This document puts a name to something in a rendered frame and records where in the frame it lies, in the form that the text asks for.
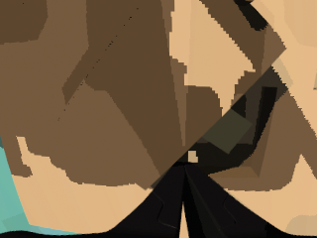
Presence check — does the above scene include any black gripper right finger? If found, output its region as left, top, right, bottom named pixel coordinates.
left=182, top=163, right=317, bottom=238

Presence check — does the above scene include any tan block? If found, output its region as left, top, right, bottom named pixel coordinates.
left=201, top=108, right=253, bottom=154

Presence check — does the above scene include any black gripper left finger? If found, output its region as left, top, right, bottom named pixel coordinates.
left=0, top=162, right=186, bottom=238

